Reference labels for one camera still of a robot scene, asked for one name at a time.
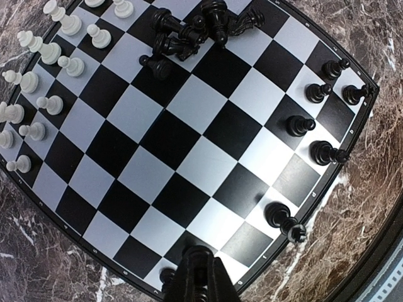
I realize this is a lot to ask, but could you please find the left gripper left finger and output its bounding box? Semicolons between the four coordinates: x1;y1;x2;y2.
163;247;202;302

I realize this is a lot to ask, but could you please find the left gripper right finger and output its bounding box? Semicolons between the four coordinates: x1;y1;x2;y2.
203;251;241;302

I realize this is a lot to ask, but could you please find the black back-row piece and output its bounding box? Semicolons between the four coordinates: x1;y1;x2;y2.
264;201;307;243

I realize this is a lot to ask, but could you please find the black white chessboard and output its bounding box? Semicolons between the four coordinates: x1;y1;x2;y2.
1;1;379;300

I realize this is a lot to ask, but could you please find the black corner piece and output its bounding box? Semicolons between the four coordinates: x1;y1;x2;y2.
342;84;375;106

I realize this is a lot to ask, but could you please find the black piece pile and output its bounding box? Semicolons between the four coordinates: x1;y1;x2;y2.
139;1;265;81

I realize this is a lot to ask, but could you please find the white king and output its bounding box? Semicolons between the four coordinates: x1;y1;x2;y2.
17;31;62;65

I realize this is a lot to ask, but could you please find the white perforated cable tray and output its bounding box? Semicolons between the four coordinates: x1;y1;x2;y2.
361;247;402;301

